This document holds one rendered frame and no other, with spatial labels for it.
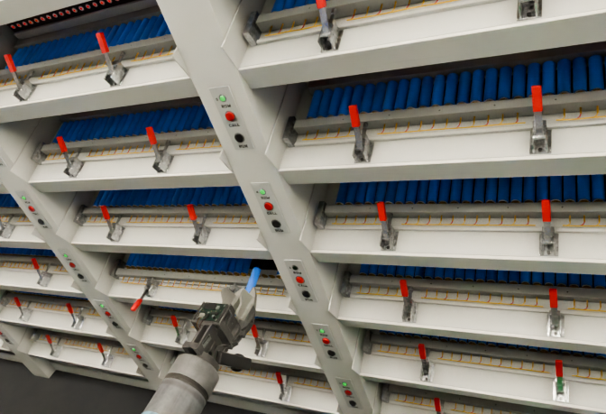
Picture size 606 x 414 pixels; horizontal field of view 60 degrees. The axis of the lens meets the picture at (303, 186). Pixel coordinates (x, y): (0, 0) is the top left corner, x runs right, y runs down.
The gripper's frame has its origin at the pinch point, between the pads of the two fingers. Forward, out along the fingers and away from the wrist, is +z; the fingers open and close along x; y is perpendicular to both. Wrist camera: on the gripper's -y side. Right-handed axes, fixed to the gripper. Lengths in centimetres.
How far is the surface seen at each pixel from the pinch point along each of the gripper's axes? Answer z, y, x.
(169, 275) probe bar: 7.4, -3.9, 30.3
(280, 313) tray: 2.2, -8.4, -3.8
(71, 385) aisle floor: 1, -62, 108
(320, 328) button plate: 1.8, -11.9, -13.1
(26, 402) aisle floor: -9, -62, 123
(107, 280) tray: 5, -5, 52
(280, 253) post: 2.5, 10.6, -11.0
